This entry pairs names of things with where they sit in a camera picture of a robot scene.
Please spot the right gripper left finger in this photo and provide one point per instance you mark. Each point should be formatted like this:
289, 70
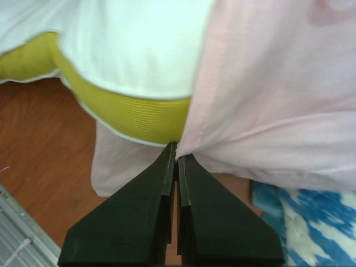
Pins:
132, 227

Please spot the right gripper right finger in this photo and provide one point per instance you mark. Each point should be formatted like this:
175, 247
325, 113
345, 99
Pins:
218, 229

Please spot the pink pillowcase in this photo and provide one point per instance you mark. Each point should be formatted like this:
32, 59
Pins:
274, 94

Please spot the white pillow yellow edge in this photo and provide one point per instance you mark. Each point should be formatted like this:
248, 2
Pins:
130, 64

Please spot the blue white houndstooth pillow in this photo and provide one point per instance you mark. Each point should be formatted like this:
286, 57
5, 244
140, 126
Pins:
316, 228

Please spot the aluminium front rail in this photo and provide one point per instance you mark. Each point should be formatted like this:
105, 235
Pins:
23, 241

